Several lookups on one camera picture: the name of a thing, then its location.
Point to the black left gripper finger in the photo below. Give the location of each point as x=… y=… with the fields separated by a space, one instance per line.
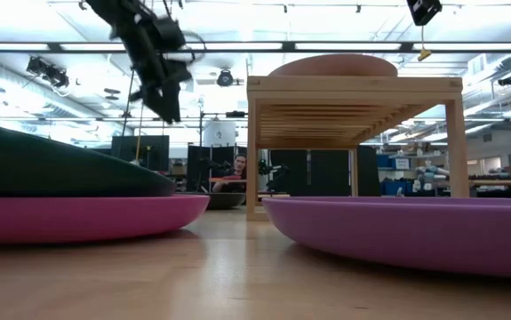
x=171 y=102
x=150 y=100

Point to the dark green plate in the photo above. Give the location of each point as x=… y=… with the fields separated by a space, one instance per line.
x=59 y=164

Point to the dark grey plate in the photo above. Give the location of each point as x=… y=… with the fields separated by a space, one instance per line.
x=226 y=200

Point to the magenta pink plate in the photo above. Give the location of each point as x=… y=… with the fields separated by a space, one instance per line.
x=82 y=218

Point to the pale beige-pink plate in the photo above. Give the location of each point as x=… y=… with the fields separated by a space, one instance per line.
x=332 y=66

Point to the purple plate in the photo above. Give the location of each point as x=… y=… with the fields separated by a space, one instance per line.
x=415 y=231

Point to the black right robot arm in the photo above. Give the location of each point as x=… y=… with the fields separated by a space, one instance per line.
x=424 y=11

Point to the black background robot arm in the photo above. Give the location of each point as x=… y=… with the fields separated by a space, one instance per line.
x=277 y=175

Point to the wooden slatted shelf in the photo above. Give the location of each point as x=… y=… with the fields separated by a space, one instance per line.
x=353 y=89

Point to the white cylindrical tank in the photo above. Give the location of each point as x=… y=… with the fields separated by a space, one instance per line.
x=219 y=133

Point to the black partition panel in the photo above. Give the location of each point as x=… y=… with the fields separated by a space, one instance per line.
x=326 y=173
x=202 y=164

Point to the person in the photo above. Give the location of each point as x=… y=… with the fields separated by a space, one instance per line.
x=237 y=171

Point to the black track spotlight cluster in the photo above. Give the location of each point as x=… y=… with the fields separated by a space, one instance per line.
x=48 y=73

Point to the blue bin with white label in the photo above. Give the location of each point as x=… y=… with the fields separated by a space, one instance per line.
x=393 y=162

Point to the blue storage bin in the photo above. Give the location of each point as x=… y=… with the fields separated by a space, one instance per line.
x=393 y=186

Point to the black ceiling spotlight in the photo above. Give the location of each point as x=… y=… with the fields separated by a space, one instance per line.
x=508 y=80

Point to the wooden background table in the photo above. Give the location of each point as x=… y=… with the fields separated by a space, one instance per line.
x=504 y=182

